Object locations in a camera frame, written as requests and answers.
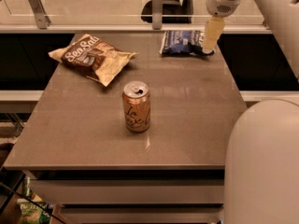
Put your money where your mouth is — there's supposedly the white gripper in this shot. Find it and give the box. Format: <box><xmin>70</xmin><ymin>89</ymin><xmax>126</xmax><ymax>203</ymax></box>
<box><xmin>203</xmin><ymin>0</ymin><xmax>241</xmax><ymax>54</ymax></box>

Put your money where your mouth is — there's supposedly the blue chip bag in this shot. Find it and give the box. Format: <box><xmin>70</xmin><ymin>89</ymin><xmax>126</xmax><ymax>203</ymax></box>
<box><xmin>159</xmin><ymin>30</ymin><xmax>214</xmax><ymax>56</ymax></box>

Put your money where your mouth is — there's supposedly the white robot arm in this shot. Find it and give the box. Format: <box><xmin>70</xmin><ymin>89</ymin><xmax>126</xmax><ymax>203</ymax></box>
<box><xmin>206</xmin><ymin>0</ymin><xmax>299</xmax><ymax>224</ymax></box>

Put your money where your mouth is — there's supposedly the brown sea salt chip bag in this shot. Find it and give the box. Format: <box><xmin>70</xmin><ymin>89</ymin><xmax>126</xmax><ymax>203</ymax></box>
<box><xmin>49</xmin><ymin>34</ymin><xmax>137</xmax><ymax>87</ymax></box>

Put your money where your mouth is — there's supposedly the green snack bag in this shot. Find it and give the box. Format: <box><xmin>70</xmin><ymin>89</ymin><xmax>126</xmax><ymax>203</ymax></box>
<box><xmin>17</xmin><ymin>199</ymin><xmax>51</xmax><ymax>224</ymax></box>

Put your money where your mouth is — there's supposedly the black office chair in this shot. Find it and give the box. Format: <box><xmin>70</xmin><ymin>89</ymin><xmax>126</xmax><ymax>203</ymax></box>
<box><xmin>140</xmin><ymin>0</ymin><xmax>197</xmax><ymax>24</ymax></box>

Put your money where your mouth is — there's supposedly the orange LaCroix soda can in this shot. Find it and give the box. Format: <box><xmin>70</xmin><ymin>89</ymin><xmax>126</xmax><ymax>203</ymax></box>
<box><xmin>122</xmin><ymin>81</ymin><xmax>150</xmax><ymax>133</ymax></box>

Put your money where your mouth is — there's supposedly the grey table drawer unit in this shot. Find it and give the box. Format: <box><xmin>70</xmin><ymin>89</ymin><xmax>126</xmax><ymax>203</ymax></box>
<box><xmin>24</xmin><ymin>170</ymin><xmax>224</xmax><ymax>224</ymax></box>

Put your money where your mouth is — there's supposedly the middle metal railing bracket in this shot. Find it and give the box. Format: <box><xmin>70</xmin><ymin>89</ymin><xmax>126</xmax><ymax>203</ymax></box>
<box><xmin>152</xmin><ymin>0</ymin><xmax>163</xmax><ymax>30</ymax></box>

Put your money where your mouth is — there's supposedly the metal railing bracket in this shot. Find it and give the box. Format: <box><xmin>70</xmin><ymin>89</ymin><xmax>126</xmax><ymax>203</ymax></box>
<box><xmin>152</xmin><ymin>0</ymin><xmax>163</xmax><ymax>30</ymax></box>
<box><xmin>28</xmin><ymin>0</ymin><xmax>51</xmax><ymax>29</ymax></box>

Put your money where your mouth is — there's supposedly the left metal railing bracket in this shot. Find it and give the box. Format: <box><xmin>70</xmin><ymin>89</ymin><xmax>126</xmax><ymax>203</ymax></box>
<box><xmin>28</xmin><ymin>0</ymin><xmax>51</xmax><ymax>29</ymax></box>

